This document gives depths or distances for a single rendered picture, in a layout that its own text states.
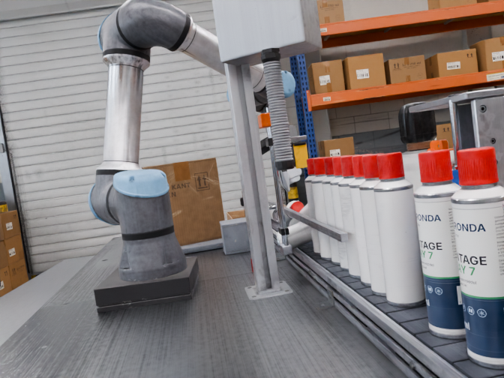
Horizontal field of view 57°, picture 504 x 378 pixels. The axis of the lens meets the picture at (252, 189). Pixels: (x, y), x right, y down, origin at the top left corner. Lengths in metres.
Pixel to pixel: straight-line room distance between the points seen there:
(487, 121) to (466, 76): 4.49
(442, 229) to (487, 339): 0.12
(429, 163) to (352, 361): 0.27
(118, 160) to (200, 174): 0.44
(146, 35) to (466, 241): 0.87
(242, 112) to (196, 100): 4.35
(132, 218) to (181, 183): 0.52
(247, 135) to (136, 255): 0.35
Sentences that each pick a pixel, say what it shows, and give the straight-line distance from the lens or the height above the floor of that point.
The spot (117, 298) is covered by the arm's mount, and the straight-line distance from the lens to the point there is 1.02.
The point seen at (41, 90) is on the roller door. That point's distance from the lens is 5.69.
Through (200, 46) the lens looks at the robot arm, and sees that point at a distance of 1.17.
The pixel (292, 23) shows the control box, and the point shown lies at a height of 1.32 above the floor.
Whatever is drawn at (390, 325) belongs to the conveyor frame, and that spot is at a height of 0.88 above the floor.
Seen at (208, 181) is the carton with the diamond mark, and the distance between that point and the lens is 1.54.
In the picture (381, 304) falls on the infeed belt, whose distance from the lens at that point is 0.68.
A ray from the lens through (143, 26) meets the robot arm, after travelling 1.14.
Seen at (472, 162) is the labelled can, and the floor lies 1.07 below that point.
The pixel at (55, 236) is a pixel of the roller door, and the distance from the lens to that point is 5.68.
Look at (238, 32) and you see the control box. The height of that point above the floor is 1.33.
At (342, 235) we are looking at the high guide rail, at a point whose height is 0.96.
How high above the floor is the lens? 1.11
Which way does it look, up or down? 4 degrees down
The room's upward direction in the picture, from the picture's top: 8 degrees counter-clockwise
